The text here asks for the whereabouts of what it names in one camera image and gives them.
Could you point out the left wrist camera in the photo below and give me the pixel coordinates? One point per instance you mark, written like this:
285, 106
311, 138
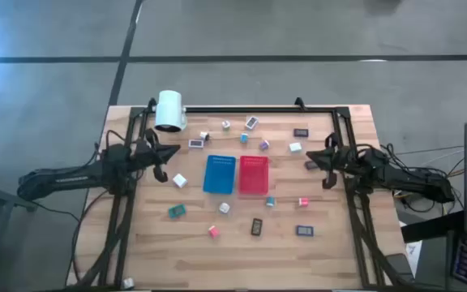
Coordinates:
146, 153

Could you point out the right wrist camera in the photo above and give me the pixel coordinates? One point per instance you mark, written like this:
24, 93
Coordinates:
339, 159

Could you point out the black flat device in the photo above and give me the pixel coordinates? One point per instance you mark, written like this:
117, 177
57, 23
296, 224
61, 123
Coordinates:
399, 265

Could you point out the teal digital clock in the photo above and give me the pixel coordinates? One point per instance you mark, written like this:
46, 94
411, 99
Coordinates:
176, 211

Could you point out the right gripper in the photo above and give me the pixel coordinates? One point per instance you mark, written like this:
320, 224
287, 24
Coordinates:
328, 180

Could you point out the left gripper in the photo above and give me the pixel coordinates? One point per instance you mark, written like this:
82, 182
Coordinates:
160, 174

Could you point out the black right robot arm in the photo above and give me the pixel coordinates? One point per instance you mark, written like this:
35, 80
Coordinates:
412, 178

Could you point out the white cylindrical charger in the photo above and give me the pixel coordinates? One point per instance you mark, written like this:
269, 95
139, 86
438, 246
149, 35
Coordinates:
204, 135

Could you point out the white digital clock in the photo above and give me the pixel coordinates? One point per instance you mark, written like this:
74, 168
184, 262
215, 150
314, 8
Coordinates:
251, 122
195, 143

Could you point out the blue digital clock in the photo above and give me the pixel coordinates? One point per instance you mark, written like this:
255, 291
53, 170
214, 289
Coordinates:
305, 230

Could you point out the black digital clock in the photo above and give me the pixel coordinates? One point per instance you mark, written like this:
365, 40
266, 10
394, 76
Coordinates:
301, 132
256, 227

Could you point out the grey and white charger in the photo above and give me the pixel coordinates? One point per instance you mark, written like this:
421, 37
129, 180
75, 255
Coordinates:
225, 125

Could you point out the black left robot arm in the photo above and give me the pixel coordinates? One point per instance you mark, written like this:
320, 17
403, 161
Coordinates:
71, 176

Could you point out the black aluminium table frame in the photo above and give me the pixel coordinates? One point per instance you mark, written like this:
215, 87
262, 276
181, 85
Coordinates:
237, 109

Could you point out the white paper sheet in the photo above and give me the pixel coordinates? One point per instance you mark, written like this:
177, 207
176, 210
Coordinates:
414, 251

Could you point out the red plastic basket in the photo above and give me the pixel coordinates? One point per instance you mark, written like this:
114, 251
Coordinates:
254, 178

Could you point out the white charger block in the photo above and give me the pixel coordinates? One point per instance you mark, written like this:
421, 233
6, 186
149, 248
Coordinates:
295, 147
179, 181

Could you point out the purple and white charger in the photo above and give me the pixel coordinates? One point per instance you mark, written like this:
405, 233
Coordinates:
264, 144

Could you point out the blue plastic basket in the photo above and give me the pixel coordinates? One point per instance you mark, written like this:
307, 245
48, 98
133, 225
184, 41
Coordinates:
219, 178

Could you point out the blue charger cube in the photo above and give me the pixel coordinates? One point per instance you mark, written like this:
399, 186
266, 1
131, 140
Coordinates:
244, 138

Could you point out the teal and white charger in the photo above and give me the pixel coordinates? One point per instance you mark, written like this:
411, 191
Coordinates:
224, 208

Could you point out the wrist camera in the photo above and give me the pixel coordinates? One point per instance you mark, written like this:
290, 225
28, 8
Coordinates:
339, 159
146, 153

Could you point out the dark navy digital clock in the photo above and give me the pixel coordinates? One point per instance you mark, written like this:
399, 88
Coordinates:
310, 165

